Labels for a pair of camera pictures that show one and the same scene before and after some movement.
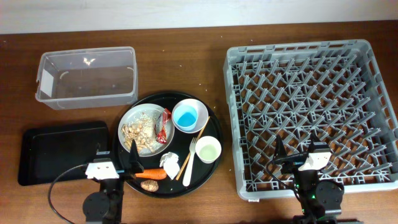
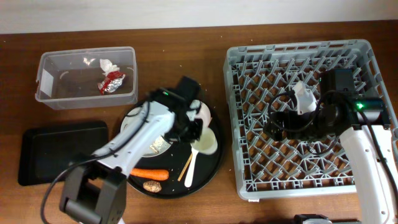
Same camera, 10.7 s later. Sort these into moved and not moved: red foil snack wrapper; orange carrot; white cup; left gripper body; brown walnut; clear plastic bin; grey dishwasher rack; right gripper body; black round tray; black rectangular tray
Moved: white cup; left gripper body; right gripper body; red foil snack wrapper
Not moved: black round tray; grey dishwasher rack; brown walnut; black rectangular tray; orange carrot; clear plastic bin
